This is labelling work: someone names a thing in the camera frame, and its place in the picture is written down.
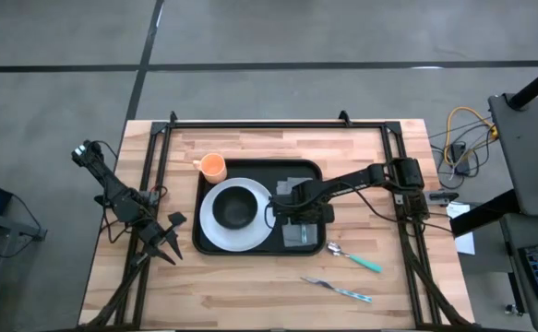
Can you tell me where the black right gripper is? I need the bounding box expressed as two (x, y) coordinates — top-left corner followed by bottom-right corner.
(268, 181), (336, 227)

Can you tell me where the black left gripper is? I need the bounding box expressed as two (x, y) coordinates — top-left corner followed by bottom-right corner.
(129, 211), (188, 267)

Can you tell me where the grey cloth napkin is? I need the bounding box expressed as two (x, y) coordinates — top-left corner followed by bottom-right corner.
(275, 175), (319, 248)

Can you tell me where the black plastic tray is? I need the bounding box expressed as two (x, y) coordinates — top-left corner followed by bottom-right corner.
(191, 159), (328, 257)

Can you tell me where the black bowl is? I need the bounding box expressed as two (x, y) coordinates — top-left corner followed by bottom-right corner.
(211, 185), (259, 231)

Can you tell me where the white round plate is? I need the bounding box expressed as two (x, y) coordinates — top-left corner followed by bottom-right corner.
(198, 177), (278, 253)

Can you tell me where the knife with patterned handle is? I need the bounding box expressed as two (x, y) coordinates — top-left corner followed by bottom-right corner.
(300, 276), (373, 304)

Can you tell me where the spoon with green handle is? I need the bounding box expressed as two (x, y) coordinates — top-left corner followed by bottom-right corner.
(326, 242), (384, 274)

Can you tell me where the orange cup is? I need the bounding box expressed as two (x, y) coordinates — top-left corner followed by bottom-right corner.
(192, 152), (228, 184)

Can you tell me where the grey metal stand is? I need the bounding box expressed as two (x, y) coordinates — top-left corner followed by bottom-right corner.
(0, 207), (48, 332)

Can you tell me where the black power adapter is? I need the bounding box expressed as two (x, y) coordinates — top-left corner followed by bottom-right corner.
(449, 141), (472, 176)

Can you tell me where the white paper sheet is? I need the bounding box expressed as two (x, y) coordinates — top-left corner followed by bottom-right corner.
(446, 202), (476, 256)

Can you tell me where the black support beam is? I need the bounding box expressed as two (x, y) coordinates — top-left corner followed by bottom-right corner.
(449, 188), (521, 238)

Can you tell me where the black pole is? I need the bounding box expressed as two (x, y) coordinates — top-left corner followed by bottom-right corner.
(508, 57), (538, 111)

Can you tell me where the black aluminium table frame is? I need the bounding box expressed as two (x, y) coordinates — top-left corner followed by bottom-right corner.
(77, 110), (477, 332)

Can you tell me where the yellow cable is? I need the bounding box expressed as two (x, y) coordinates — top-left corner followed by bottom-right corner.
(443, 105), (498, 170)

